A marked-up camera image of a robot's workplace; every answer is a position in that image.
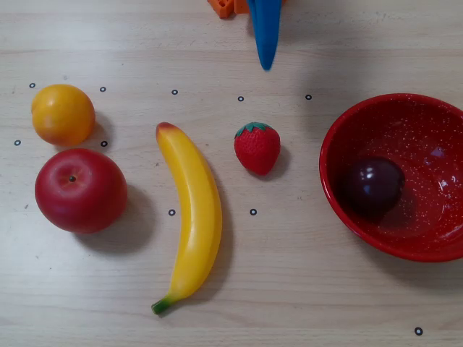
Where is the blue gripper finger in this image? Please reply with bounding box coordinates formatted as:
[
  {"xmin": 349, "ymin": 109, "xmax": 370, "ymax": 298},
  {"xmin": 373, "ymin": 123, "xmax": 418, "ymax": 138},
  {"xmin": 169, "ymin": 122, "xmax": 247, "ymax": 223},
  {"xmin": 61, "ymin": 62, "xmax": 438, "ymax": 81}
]
[
  {"xmin": 247, "ymin": 0, "xmax": 259, "ymax": 41},
  {"xmin": 251, "ymin": 0, "xmax": 282, "ymax": 72}
]

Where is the dark purple plum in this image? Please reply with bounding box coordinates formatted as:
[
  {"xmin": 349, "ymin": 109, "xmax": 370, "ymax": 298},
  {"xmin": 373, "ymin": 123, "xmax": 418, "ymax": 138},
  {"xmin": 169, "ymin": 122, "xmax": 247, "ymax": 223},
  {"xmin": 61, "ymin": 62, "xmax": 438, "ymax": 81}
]
[{"xmin": 341, "ymin": 157, "xmax": 406, "ymax": 218}]

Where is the red speckled enamel bowl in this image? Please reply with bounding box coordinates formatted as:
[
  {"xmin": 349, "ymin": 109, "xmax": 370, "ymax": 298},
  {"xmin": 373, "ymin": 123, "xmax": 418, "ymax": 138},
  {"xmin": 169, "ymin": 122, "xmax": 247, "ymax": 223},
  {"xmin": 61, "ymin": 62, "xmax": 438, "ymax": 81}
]
[{"xmin": 318, "ymin": 93, "xmax": 463, "ymax": 263}]

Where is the red toy strawberry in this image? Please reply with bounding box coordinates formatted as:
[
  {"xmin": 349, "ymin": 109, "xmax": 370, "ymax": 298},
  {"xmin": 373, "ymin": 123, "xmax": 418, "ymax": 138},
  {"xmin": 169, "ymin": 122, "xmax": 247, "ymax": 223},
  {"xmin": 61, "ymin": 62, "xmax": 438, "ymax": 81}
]
[{"xmin": 233, "ymin": 121, "xmax": 281, "ymax": 176}]

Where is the yellow toy banana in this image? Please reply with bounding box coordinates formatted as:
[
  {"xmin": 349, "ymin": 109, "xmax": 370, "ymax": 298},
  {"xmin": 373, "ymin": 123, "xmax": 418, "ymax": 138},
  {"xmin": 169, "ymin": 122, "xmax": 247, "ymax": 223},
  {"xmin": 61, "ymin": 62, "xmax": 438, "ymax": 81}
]
[{"xmin": 150, "ymin": 121, "xmax": 224, "ymax": 315}]

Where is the yellow orange toy peach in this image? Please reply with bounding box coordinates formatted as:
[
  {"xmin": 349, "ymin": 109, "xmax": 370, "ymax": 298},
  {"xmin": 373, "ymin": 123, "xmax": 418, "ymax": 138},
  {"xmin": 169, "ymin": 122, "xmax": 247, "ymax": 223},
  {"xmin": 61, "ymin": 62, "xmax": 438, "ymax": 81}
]
[{"xmin": 30, "ymin": 83, "xmax": 96, "ymax": 147}]

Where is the red toy apple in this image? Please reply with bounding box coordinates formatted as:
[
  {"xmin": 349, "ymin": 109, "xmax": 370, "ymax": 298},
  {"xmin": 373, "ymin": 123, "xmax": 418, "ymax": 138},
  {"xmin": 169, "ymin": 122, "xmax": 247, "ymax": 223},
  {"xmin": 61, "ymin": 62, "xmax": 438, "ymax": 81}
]
[{"xmin": 34, "ymin": 147, "xmax": 129, "ymax": 234}]

